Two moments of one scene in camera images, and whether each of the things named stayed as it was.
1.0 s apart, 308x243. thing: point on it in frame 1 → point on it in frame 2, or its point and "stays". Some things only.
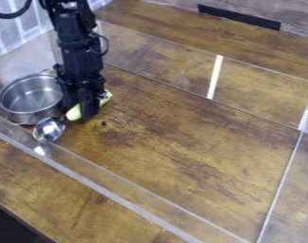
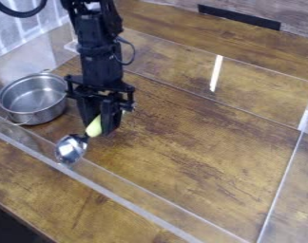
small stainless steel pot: [32, 96] stays
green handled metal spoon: [49, 128] → [72, 146]
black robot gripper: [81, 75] → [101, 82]
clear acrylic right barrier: [294, 219] stays
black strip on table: [240, 17] stays
